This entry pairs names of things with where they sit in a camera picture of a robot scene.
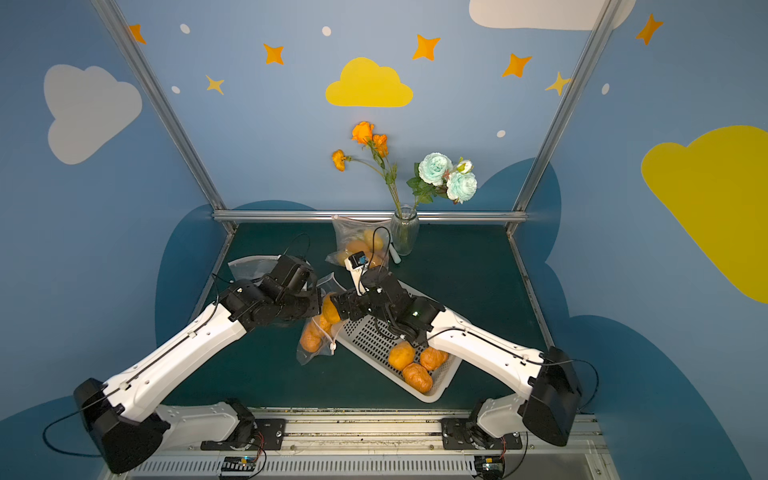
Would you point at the orange artificial flower stem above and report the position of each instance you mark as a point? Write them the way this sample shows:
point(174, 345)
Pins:
point(376, 145)

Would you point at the orange potato edge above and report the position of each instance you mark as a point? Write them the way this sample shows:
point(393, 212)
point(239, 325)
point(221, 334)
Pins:
point(329, 310)

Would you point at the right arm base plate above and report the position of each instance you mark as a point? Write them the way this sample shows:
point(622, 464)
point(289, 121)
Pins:
point(463, 434)

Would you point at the front aluminium rail bed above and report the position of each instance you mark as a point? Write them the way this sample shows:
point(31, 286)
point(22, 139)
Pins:
point(387, 444)

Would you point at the wrinkled orange potato right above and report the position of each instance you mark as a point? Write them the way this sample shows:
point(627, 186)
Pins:
point(431, 359)

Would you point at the controller board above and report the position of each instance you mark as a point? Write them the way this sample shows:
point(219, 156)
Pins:
point(489, 467)
point(238, 466)

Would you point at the light blue toy trowel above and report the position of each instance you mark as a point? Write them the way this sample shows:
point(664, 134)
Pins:
point(394, 255)

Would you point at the wrinkled orange potato bottom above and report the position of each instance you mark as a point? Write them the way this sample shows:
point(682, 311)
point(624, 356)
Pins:
point(418, 377)

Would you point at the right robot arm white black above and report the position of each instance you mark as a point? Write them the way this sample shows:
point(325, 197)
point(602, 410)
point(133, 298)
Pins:
point(546, 391)

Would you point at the right aluminium frame post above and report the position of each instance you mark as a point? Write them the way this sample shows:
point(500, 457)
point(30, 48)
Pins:
point(596, 42)

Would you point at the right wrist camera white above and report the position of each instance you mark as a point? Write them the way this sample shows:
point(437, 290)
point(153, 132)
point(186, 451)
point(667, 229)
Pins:
point(356, 264)

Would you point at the left aluminium frame post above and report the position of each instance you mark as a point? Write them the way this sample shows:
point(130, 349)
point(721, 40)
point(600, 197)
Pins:
point(114, 21)

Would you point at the right controller board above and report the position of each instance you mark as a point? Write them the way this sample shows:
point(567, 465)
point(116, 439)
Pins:
point(489, 467)

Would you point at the aluminium back frame rail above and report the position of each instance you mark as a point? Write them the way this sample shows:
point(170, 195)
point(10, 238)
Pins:
point(450, 217)

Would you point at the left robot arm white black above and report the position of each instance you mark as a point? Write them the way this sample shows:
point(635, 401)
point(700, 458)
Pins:
point(125, 416)

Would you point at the orange potato basket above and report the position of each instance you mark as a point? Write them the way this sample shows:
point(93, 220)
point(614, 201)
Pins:
point(311, 340)

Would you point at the left controller board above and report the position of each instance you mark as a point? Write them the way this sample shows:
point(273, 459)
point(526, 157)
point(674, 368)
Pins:
point(238, 466)

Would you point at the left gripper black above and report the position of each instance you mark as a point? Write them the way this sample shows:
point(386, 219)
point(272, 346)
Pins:
point(306, 297)

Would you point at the wrinkled orange potato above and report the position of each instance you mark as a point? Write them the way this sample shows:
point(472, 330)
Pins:
point(418, 377)
point(431, 359)

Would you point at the aluminium frame post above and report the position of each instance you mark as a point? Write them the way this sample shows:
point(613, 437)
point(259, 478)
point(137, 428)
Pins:
point(596, 42)
point(114, 21)

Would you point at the clear zipper bag pink zipper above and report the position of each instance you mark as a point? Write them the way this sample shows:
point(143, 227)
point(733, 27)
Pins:
point(349, 239)

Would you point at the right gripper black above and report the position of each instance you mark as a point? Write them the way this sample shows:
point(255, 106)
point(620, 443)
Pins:
point(351, 305)

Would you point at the spare clear zipper bag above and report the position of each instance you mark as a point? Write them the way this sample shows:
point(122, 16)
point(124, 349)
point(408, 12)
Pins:
point(327, 285)

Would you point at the yellow green potato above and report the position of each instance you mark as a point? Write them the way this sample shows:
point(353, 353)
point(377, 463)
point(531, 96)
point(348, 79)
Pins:
point(375, 240)

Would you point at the ribbed glass vase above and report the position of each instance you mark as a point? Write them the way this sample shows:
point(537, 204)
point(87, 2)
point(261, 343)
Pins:
point(404, 228)

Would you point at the mint artificial rose stem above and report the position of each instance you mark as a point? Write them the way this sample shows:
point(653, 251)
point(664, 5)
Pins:
point(436, 175)

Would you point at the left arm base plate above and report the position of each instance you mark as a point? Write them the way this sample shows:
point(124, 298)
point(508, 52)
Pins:
point(251, 435)

